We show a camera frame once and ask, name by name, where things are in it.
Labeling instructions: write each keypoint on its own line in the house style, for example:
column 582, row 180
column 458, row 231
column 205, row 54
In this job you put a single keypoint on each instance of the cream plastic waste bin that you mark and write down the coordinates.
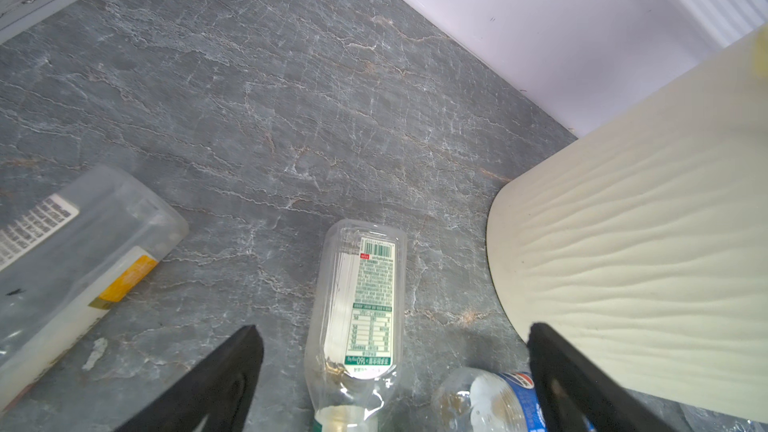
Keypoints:
column 644, row 243

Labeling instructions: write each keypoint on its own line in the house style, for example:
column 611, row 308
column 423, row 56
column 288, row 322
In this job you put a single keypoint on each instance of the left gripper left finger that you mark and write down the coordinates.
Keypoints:
column 216, row 395

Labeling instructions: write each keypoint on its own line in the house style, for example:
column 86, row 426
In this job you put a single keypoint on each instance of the Pepsi water bottle blue label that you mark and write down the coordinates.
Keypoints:
column 472, row 399

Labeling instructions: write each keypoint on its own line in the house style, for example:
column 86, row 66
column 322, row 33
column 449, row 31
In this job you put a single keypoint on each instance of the square bottle green white label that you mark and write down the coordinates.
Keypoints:
column 354, row 349

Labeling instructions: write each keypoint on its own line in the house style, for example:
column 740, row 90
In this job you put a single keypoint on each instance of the clear bottle yellow label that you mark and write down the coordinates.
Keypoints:
column 68, row 261

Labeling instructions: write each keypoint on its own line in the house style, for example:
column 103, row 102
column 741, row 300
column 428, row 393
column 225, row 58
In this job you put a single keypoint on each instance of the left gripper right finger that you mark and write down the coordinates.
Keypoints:
column 574, row 393

